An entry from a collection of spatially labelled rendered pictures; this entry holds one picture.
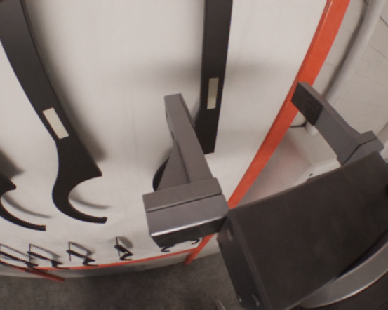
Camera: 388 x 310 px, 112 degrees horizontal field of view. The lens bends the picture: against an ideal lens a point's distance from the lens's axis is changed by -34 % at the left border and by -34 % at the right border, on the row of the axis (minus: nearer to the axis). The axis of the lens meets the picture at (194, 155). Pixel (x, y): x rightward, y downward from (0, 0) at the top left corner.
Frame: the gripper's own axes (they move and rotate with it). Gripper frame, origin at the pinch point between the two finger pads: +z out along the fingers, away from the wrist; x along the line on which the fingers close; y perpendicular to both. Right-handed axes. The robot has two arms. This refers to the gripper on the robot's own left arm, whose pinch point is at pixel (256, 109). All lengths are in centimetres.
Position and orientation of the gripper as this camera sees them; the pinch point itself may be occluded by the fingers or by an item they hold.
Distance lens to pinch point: 17.2
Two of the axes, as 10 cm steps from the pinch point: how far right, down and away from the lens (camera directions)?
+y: 0.2, -6.1, -7.9
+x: -9.6, 2.1, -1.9
